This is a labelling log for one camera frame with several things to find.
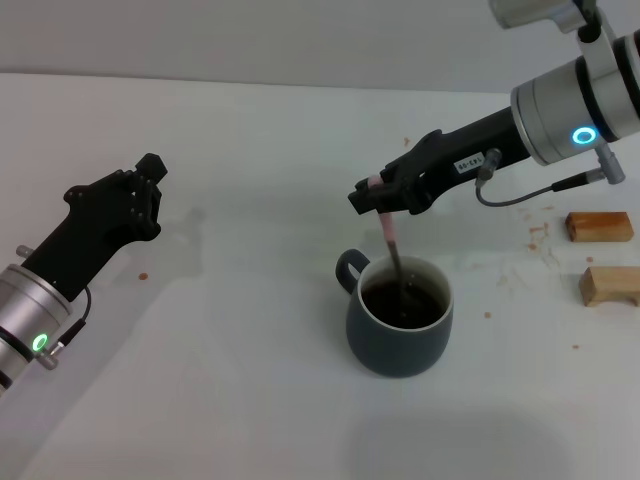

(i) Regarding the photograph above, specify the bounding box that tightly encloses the pink handled metal spoon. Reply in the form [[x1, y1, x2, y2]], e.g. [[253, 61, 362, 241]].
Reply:
[[368, 174, 416, 322]]

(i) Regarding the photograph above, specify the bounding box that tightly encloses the grey right arm cable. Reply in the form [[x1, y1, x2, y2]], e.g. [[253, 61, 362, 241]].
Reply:
[[474, 148, 599, 206]]

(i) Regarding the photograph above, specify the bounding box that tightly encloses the light wooden block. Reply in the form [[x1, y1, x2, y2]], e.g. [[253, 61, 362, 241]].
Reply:
[[578, 265, 640, 308]]

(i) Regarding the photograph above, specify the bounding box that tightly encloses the dark grey ceramic cup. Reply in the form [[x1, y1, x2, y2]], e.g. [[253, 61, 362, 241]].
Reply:
[[334, 248, 455, 379]]

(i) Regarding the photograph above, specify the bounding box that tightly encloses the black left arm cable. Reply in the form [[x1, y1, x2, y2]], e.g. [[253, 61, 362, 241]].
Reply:
[[49, 284, 93, 354]]

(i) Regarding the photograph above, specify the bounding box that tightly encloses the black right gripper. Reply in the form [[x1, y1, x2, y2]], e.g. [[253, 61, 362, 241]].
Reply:
[[348, 107, 531, 216]]

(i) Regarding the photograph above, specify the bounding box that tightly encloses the dark stained wooden block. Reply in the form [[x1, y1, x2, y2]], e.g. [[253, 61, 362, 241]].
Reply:
[[565, 211, 635, 244]]

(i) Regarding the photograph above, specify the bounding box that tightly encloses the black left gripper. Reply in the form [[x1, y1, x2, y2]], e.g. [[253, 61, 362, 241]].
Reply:
[[22, 153, 169, 302]]

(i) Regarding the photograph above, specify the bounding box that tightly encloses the dark coffee liquid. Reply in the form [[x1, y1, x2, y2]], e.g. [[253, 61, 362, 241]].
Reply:
[[360, 277, 448, 330]]

